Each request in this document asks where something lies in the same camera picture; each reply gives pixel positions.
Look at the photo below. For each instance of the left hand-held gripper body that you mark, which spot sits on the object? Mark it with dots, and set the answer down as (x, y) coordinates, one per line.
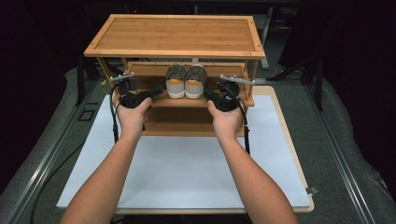
(130, 98)

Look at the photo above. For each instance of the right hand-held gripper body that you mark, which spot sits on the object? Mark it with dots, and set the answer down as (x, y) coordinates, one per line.
(226, 99)

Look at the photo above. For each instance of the beige canvas shoe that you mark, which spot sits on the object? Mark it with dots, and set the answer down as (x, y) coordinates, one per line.
(175, 85)
(195, 85)

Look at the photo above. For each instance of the wooden shoe rack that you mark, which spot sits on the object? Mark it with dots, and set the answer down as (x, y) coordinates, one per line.
(174, 34)

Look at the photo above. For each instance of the person's left hand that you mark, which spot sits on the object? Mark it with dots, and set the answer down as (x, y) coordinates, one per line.
(132, 119)

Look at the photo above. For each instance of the person's right hand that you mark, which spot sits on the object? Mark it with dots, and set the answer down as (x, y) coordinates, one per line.
(227, 123)

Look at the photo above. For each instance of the black metal stand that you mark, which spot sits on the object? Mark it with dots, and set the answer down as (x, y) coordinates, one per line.
(80, 81)
(317, 84)

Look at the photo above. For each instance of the grey metal stand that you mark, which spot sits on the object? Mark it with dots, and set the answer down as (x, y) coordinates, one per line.
(266, 37)

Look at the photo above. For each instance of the small grey clip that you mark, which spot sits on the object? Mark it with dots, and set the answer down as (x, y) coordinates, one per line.
(312, 190)

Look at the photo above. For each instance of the grey metal rail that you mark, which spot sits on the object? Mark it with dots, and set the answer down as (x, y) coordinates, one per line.
(40, 168)
(339, 155)

